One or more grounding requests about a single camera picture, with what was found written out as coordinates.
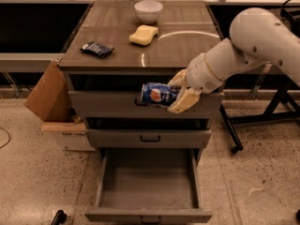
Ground grey top drawer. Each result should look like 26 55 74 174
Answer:
68 91 224 119

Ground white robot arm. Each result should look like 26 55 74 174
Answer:
168 7 300 113

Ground yellow sponge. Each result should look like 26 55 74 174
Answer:
129 25 158 46

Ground black cable on floor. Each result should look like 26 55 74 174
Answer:
0 127 11 150

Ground black wheel at bottom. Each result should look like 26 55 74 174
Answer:
51 210 67 225

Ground grey middle drawer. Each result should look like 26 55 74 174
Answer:
86 129 211 149

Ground grey drawer cabinet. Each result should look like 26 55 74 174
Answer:
58 0 234 157

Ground dark blue snack packet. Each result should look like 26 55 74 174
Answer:
80 42 113 58

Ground black table stand legs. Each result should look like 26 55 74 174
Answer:
219 80 300 154

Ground brown cardboard box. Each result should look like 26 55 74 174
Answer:
24 61 94 151

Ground grey open bottom drawer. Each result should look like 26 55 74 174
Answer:
85 148 212 225

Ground blue pepsi can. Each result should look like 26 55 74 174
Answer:
141 82 180 107

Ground white ceramic bowl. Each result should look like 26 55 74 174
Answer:
134 0 163 24

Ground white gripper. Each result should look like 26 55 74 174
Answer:
168 53 223 114

